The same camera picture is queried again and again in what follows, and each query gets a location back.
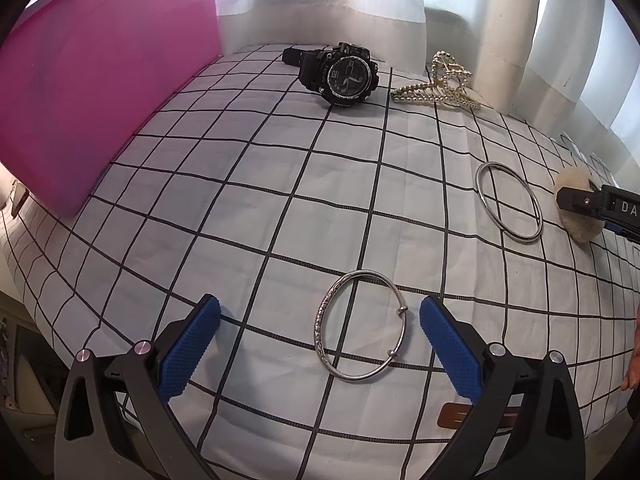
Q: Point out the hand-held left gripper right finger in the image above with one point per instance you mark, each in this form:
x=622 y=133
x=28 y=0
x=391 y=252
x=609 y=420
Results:
x=450 y=345

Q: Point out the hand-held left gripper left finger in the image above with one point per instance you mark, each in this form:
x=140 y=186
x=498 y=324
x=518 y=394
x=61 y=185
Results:
x=192 y=345

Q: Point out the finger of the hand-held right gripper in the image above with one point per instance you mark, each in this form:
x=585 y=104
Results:
x=580 y=201

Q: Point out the beige fluffy round pad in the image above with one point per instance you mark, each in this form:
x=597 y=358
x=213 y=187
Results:
x=575 y=180

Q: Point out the plain silver bangle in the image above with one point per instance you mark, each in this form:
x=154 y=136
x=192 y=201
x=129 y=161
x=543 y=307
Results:
x=520 y=238

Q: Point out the silver beaded bangle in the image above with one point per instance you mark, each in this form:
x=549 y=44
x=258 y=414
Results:
x=318 y=322

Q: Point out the pink plastic tub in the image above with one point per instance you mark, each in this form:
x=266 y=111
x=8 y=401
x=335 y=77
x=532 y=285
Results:
x=100 y=85

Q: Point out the person's right forearm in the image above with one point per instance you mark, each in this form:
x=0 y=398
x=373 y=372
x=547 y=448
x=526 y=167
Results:
x=634 y=360

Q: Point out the brown leather cloth label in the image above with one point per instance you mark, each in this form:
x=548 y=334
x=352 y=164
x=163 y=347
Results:
x=452 y=415

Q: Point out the white black-checked cloth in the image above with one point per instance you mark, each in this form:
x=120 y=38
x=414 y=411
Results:
x=300 y=210

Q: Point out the gold rhinestone hair claw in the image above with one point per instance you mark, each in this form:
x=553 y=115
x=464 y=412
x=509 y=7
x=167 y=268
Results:
x=435 y=94

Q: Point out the black wrist watch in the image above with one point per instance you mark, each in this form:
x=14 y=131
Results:
x=345 y=77

